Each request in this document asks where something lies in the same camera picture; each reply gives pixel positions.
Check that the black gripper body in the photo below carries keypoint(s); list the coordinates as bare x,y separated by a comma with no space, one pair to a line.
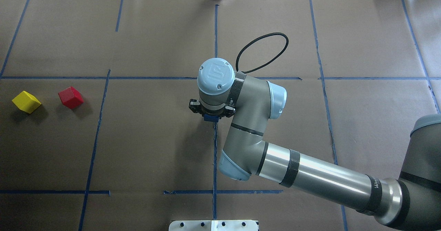
194,107

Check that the blue wooden block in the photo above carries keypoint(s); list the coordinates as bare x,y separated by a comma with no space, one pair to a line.
211,118

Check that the red wooden block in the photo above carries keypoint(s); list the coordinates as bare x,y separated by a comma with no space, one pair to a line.
71,97

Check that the yellow wooden block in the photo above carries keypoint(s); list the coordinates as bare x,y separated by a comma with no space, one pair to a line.
26,102

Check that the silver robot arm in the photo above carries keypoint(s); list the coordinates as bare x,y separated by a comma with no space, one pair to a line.
337,146

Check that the white pillar with base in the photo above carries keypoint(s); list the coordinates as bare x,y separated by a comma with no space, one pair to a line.
214,225

